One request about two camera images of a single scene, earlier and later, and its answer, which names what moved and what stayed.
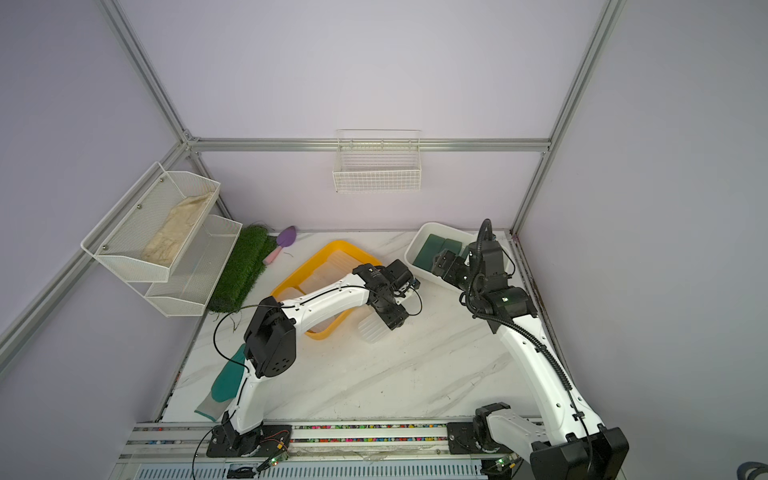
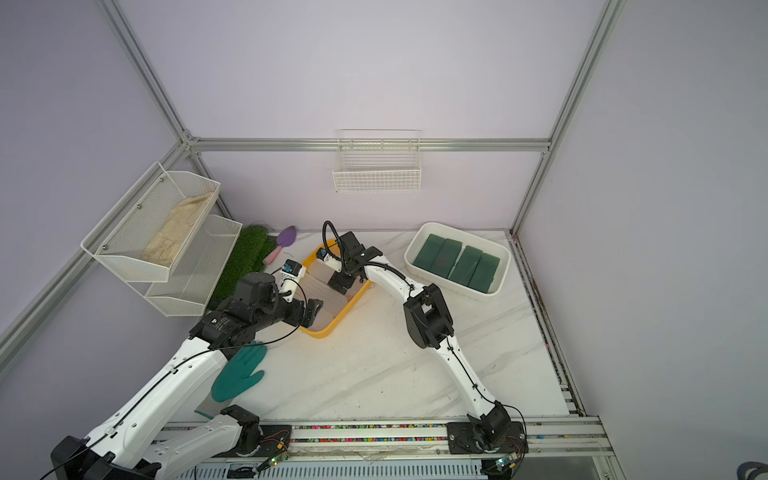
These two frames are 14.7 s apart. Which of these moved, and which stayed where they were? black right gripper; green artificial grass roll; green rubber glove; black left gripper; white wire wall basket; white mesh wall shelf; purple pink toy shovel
Moved: black left gripper; black right gripper
Stayed: green rubber glove; purple pink toy shovel; white wire wall basket; green artificial grass roll; white mesh wall shelf
